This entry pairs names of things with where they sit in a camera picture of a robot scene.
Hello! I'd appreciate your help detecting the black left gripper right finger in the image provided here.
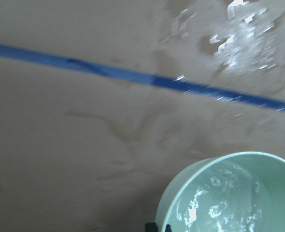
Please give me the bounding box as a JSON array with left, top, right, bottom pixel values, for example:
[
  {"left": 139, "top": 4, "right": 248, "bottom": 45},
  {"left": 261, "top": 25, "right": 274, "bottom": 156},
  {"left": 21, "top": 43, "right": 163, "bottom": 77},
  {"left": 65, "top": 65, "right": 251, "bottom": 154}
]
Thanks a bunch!
[{"left": 165, "top": 224, "right": 171, "bottom": 232}]

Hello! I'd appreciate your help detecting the mint green bowl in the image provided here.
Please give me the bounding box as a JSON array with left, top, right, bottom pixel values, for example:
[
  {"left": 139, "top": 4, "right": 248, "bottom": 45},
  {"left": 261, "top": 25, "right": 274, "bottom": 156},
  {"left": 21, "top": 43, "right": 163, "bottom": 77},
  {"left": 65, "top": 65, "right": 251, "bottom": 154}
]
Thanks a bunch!
[{"left": 155, "top": 152, "right": 285, "bottom": 232}]

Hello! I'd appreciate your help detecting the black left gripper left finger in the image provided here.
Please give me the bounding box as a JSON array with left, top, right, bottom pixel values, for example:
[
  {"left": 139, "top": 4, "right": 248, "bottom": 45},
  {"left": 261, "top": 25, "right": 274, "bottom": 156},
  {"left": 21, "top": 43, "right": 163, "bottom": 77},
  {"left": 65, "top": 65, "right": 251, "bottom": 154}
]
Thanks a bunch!
[{"left": 145, "top": 222, "right": 158, "bottom": 232}]

